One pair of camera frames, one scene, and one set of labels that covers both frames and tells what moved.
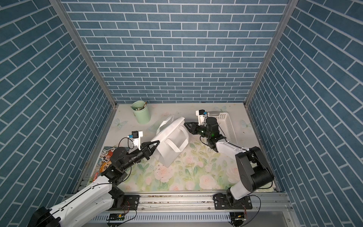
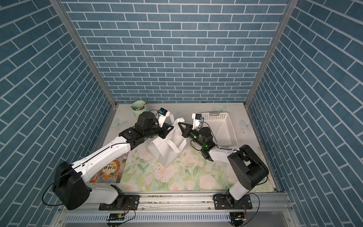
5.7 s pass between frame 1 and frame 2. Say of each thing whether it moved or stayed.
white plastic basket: stayed
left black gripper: moved
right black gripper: moved
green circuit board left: stayed
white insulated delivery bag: stayed
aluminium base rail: stayed
